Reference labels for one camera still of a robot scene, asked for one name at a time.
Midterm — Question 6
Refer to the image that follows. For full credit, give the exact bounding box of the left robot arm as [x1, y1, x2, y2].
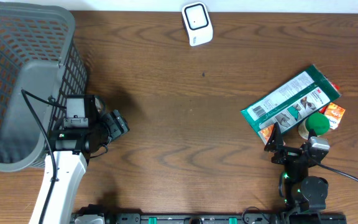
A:
[29, 110, 129, 223]

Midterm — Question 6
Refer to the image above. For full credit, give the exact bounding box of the grey plastic shopping basket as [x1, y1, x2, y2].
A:
[0, 2, 88, 172]

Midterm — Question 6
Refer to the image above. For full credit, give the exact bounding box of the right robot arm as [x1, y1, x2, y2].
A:
[264, 123, 330, 223]

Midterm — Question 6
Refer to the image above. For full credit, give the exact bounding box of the white barcode scanner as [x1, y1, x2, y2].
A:
[181, 2, 213, 47]

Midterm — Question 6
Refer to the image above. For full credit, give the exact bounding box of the red white sachet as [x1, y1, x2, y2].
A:
[318, 81, 341, 113]

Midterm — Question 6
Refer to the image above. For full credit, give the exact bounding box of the orange small box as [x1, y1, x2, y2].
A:
[258, 124, 286, 145]
[324, 103, 346, 129]

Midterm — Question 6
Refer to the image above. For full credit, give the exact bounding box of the black mounting rail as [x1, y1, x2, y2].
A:
[70, 203, 347, 224]

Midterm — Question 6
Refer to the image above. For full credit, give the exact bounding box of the green lid spice jar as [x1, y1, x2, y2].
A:
[298, 113, 330, 140]

